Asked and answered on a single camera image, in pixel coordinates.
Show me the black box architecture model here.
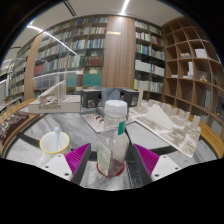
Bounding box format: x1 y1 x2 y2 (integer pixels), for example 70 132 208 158
120 88 140 108
80 88 103 109

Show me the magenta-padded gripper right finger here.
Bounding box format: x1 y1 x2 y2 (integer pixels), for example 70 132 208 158
125 143 178 189

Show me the brown model on wooden board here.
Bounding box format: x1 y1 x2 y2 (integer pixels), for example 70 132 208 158
0 110 31 144

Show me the clear plastic bottle white cap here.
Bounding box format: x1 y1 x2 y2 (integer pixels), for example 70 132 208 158
95 99 130 178

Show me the light blue spoon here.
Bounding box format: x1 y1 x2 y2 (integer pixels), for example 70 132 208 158
53 126 62 153

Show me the tall bookshelf unit with books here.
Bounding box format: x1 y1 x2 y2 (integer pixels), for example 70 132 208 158
6 15 167 104

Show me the large white city model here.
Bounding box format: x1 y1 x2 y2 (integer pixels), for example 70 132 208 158
128 98 202 159

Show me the wooden cubby shelf unit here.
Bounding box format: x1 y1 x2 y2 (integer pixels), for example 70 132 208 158
161 16 224 141

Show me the white cup yellow rim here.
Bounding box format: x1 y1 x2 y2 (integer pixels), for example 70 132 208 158
39 130 71 156

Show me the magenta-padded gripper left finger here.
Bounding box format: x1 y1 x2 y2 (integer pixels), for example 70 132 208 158
41 143 92 186

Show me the white building architecture model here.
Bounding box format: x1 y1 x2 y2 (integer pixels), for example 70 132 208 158
28 79 82 114

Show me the small flat white model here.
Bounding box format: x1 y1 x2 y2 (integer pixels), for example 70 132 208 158
81 112 108 134

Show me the flat round red coaster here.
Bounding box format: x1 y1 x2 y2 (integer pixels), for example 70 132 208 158
95 161 126 178

